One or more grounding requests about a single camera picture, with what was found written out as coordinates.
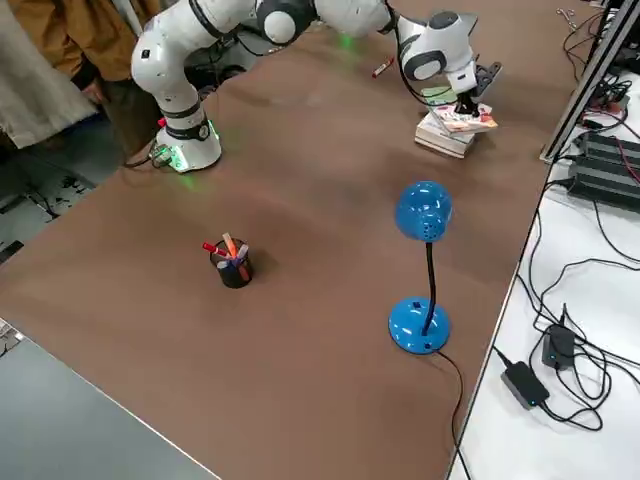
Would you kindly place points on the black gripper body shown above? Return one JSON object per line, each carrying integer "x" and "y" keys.
{"x": 485, "y": 77}

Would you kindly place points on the colourful fruit drink book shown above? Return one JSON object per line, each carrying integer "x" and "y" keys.
{"x": 465, "y": 120}

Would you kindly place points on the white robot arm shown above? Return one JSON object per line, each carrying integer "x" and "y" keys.
{"x": 170, "y": 60}

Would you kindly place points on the white book with blue band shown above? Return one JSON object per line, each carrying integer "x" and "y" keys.
{"x": 445, "y": 142}

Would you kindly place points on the red and white marker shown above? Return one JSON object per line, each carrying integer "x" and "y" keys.
{"x": 382, "y": 67}

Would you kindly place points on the silver scissors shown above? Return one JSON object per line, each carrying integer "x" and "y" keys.
{"x": 565, "y": 14}

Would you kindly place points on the blue desk lamp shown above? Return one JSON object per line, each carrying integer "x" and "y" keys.
{"x": 425, "y": 210}

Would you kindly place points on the black power supply unit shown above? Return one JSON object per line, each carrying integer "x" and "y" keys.
{"x": 605, "y": 182}
{"x": 612, "y": 147}

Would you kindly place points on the black power adapter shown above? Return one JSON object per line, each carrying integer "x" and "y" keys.
{"x": 525, "y": 385}
{"x": 557, "y": 347}

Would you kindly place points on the black mesh pen holder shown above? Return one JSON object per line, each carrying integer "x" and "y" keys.
{"x": 237, "y": 275}

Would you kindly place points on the red marker pen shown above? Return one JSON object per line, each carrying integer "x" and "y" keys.
{"x": 212, "y": 246}

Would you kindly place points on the person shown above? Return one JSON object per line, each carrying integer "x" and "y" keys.
{"x": 75, "y": 30}

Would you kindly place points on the white fabric cover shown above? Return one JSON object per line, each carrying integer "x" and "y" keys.
{"x": 30, "y": 100}

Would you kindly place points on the aluminium frame post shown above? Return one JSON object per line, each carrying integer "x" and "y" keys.
{"x": 590, "y": 75}

